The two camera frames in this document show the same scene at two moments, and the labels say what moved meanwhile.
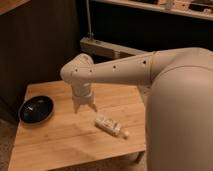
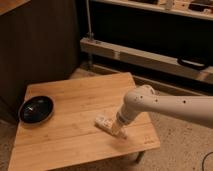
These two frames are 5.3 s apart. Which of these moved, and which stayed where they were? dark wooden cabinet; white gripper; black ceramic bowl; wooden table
Moved: white gripper
Stayed: dark wooden cabinet; black ceramic bowl; wooden table
